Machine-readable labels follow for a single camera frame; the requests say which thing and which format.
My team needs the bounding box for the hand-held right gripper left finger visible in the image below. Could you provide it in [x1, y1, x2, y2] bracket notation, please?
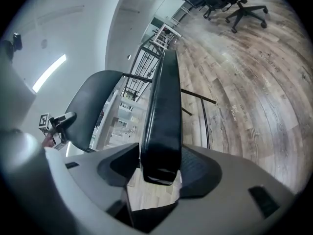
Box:
[45, 142, 140, 232]

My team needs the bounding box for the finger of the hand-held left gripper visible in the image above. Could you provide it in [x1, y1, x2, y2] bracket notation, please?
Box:
[49, 111, 77, 131]

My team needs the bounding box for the white desk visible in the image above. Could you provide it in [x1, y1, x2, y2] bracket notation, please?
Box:
[94, 89, 149, 152]

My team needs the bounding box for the black metal wire rack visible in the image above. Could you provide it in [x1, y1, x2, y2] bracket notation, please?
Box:
[121, 38, 169, 102]

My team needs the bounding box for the person's left forearm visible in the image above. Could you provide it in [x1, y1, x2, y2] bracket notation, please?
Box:
[42, 136, 55, 148]

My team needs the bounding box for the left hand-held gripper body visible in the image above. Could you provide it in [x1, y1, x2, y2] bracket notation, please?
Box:
[38, 112, 68, 151]

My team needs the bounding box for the white metal frame table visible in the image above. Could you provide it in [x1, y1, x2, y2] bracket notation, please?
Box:
[153, 23, 183, 49]

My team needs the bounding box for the long ceiling light strip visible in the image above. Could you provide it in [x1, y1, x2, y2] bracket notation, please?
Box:
[32, 54, 67, 94]

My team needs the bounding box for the black camera on stand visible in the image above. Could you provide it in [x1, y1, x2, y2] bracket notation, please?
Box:
[1, 32, 23, 60]

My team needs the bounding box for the white shelf unit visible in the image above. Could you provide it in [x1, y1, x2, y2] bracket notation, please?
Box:
[171, 5, 194, 26]

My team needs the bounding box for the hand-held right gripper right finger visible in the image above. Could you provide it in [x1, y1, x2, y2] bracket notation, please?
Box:
[144, 143, 296, 235]

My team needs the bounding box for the black office chair star base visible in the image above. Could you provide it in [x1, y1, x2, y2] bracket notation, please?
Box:
[221, 0, 269, 34]

